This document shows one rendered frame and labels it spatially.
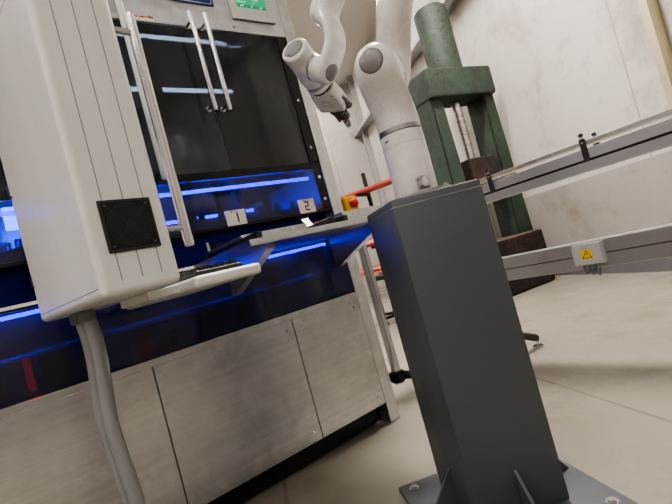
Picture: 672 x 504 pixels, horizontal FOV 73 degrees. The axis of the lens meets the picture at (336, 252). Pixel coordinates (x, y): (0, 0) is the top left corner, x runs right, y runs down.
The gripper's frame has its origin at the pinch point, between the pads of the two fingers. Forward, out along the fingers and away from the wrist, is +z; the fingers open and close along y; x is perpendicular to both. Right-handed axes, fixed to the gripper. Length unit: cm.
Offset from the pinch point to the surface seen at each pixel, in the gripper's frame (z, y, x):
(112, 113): -62, -16, -43
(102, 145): -62, -14, -51
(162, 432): 4, -35, -115
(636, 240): 92, 91, -1
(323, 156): 39, -33, 8
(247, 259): 2, -22, -55
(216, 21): -15, -64, 39
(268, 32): 4, -55, 51
